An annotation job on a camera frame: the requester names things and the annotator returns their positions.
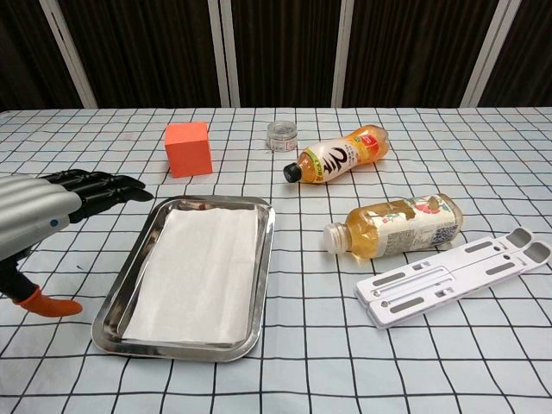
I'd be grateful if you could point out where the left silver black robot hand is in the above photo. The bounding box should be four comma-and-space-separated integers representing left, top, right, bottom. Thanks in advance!
0, 169, 154, 319

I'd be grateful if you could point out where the white translucent sheet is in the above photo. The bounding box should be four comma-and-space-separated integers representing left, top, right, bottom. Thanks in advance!
122, 207, 259, 348

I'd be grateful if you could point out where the stainless steel rectangular tray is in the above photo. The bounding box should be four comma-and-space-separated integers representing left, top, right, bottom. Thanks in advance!
91, 194, 277, 363

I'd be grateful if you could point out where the orange cube block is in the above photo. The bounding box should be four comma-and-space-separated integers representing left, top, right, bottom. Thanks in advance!
164, 121, 216, 179

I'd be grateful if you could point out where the small clear round jar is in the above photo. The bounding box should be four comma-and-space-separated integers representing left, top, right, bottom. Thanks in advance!
266, 121, 298, 153

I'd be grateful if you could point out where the dark folding screen with white frames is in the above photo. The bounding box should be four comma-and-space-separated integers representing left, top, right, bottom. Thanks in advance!
0, 0, 552, 111

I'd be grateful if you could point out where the tea bottle with black cap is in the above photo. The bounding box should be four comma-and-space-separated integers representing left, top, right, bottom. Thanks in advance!
282, 123, 391, 185

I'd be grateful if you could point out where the checkered blue tablecloth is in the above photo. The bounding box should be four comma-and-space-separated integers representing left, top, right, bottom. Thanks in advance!
0, 106, 552, 414

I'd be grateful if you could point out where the tea bottle with white cap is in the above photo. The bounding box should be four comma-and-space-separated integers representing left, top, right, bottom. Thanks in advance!
323, 192, 466, 260

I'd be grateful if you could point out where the white folding laptop stand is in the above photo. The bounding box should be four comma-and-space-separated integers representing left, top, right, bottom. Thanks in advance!
354, 228, 552, 331

